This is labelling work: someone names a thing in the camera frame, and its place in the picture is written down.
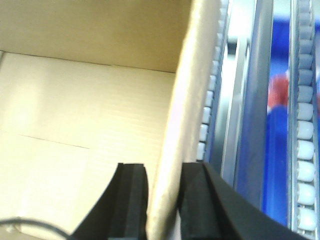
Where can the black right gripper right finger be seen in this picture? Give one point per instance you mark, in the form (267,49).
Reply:
(210,209)

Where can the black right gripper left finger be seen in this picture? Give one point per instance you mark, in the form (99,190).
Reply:
(121,211)

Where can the brown cardboard box black print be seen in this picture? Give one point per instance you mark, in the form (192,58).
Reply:
(86,85)

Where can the grey metal shelf beam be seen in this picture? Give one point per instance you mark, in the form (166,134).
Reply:
(243,158)

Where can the white roller track near box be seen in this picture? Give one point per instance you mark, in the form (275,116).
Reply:
(209,118)

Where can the blue red blurred object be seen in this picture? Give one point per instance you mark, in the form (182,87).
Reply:
(275,198)

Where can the white roller track right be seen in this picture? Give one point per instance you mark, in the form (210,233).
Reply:
(303,143)

